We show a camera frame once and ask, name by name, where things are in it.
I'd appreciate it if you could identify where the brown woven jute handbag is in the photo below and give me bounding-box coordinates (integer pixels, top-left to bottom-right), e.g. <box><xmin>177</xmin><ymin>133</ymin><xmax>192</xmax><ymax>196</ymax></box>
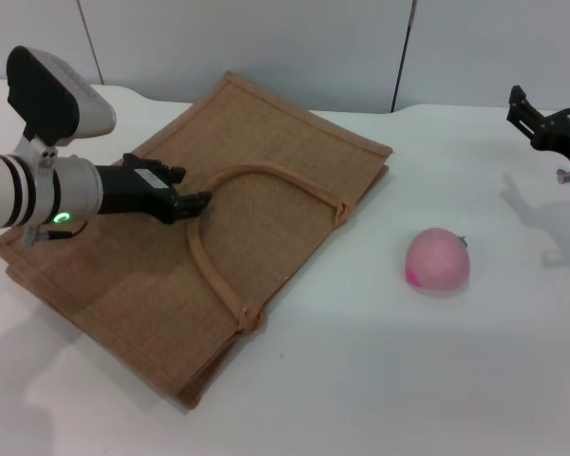
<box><xmin>0</xmin><ymin>70</ymin><xmax>394</xmax><ymax>413</ymax></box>

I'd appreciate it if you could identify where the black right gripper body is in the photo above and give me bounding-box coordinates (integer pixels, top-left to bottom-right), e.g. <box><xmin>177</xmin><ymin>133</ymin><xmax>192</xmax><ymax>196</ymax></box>
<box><xmin>531</xmin><ymin>106</ymin><xmax>570</xmax><ymax>167</ymax></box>

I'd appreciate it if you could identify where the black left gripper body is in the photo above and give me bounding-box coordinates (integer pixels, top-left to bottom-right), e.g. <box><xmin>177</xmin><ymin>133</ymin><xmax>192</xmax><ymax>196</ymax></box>
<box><xmin>94</xmin><ymin>153</ymin><xmax>181</xmax><ymax>225</ymax></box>

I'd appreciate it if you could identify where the left wrist camera housing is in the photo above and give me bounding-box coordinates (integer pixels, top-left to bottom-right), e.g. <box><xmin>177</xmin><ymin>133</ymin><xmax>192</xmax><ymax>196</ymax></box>
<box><xmin>6</xmin><ymin>46</ymin><xmax>118</xmax><ymax>167</ymax></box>

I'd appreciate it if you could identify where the pink peach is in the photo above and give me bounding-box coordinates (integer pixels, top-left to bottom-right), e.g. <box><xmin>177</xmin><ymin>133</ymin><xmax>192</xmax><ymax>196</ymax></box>
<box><xmin>404</xmin><ymin>226</ymin><xmax>472</xmax><ymax>296</ymax></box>

